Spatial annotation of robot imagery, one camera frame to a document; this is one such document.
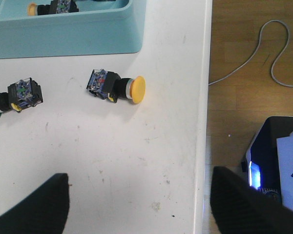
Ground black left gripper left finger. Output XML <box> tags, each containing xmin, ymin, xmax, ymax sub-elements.
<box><xmin>0</xmin><ymin>173</ymin><xmax>70</xmax><ymax>234</ymax></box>

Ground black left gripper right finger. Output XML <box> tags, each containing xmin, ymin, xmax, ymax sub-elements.
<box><xmin>210</xmin><ymin>166</ymin><xmax>293</xmax><ymax>234</ymax></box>

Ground yellow mushroom push button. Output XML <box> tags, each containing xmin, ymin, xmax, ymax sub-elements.
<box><xmin>86</xmin><ymin>69</ymin><xmax>146</xmax><ymax>104</ymax></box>
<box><xmin>27</xmin><ymin>0</ymin><xmax>79</xmax><ymax>16</ymax></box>

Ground green push button near box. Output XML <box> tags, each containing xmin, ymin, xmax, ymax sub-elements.
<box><xmin>0</xmin><ymin>78</ymin><xmax>43</xmax><ymax>116</ymax></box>

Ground light blue plastic box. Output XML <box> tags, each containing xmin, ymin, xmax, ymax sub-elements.
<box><xmin>0</xmin><ymin>0</ymin><xmax>147</xmax><ymax>59</ymax></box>

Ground dark blue bin on floor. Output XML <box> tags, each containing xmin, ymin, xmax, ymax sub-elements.
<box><xmin>241</xmin><ymin>116</ymin><xmax>293</xmax><ymax>204</ymax></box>

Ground white paper in bin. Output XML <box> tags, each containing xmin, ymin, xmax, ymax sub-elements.
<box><xmin>277</xmin><ymin>131</ymin><xmax>293</xmax><ymax>211</ymax></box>

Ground grey cable on floor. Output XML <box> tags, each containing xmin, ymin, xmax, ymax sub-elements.
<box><xmin>208</xmin><ymin>19</ymin><xmax>293</xmax><ymax>87</ymax></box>

